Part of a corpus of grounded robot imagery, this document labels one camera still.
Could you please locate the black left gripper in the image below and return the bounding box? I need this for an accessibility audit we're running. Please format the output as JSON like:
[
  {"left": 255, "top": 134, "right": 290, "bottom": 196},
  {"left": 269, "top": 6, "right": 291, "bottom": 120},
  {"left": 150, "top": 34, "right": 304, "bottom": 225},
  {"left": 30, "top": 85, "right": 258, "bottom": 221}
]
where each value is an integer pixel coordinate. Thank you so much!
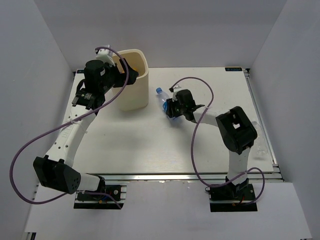
[{"left": 99, "top": 58, "right": 139, "bottom": 93}]

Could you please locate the blue label water bottle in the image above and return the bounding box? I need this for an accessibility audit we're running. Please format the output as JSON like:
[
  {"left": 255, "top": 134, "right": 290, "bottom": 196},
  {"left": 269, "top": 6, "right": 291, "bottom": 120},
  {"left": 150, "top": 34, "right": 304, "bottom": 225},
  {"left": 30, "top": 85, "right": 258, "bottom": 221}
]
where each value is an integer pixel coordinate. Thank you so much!
[{"left": 155, "top": 87, "right": 182, "bottom": 125}]

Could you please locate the orange juice bottle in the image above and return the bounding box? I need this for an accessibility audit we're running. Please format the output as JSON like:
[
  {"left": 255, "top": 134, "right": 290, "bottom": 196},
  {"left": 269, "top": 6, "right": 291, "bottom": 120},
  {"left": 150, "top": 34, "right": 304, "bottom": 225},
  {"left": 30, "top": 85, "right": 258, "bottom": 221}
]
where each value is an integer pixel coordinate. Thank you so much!
[{"left": 132, "top": 67, "right": 139, "bottom": 73}]

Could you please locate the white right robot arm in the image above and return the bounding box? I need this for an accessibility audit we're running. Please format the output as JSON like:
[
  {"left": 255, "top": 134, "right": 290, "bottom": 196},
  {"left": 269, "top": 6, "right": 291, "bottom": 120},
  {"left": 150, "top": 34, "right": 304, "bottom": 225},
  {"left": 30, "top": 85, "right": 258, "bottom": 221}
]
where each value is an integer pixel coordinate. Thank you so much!
[{"left": 163, "top": 87, "right": 258, "bottom": 200}]

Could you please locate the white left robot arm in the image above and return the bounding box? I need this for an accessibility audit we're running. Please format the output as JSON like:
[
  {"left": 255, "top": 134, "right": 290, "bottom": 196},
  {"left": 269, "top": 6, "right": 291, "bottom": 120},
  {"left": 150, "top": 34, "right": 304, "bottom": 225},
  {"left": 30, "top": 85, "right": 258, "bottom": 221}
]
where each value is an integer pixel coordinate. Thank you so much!
[{"left": 33, "top": 58, "right": 139, "bottom": 200}]

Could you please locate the cream plastic bin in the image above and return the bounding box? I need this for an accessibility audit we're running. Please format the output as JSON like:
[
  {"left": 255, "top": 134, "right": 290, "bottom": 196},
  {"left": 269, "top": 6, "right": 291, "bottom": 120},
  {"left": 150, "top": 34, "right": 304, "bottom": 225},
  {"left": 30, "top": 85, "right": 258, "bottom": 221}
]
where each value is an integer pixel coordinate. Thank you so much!
[{"left": 115, "top": 49, "right": 149, "bottom": 112}]

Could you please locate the blue sticker right corner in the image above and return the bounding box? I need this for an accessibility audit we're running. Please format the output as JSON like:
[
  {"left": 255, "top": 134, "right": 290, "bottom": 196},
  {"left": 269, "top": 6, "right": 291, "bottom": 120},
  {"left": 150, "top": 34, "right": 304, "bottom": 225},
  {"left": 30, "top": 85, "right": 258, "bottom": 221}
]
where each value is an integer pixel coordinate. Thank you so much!
[{"left": 224, "top": 67, "right": 243, "bottom": 72}]

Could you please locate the clear white-cap bottle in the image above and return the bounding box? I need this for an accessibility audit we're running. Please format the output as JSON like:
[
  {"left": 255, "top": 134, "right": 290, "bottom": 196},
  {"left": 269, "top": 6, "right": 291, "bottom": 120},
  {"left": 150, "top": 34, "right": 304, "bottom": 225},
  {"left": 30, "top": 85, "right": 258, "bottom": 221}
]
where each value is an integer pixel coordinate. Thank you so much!
[{"left": 251, "top": 121, "right": 268, "bottom": 160}]

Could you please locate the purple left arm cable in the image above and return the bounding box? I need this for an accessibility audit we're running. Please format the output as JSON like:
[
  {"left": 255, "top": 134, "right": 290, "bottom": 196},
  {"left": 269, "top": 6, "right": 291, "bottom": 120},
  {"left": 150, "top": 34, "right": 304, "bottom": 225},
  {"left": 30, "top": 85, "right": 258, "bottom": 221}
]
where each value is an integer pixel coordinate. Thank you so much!
[{"left": 9, "top": 46, "right": 131, "bottom": 210}]

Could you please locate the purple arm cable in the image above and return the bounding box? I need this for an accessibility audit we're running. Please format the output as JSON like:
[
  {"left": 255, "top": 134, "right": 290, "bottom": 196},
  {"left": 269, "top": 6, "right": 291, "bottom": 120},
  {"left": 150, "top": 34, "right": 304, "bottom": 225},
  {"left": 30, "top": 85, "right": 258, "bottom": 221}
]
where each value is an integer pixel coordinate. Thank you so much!
[
  {"left": 9, "top": 46, "right": 131, "bottom": 210},
  {"left": 169, "top": 76, "right": 266, "bottom": 207}
]

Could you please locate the aluminium table frame rail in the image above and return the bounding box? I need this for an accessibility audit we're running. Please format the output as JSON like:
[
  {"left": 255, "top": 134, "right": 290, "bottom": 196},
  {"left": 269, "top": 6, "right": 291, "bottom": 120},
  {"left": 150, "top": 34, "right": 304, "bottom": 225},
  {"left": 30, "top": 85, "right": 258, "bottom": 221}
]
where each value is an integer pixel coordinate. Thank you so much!
[{"left": 101, "top": 172, "right": 284, "bottom": 183}]

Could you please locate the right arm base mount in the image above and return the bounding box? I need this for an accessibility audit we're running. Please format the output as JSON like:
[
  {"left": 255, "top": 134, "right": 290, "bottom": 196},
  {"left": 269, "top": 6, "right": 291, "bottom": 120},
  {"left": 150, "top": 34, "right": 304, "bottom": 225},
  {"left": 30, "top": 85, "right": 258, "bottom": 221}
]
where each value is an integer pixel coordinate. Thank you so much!
[{"left": 205, "top": 184, "right": 258, "bottom": 213}]

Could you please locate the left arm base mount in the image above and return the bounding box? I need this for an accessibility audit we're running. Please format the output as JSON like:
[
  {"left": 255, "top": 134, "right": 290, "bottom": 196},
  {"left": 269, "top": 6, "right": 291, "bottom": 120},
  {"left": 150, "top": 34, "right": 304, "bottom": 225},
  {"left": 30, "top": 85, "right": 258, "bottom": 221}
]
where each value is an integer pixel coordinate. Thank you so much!
[{"left": 73, "top": 184, "right": 127, "bottom": 210}]

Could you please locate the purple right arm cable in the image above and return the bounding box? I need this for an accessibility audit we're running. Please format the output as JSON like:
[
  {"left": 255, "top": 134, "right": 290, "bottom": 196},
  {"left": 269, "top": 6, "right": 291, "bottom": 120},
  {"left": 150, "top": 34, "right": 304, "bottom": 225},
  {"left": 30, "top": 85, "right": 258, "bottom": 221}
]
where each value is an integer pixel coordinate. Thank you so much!
[{"left": 169, "top": 76, "right": 266, "bottom": 207}]

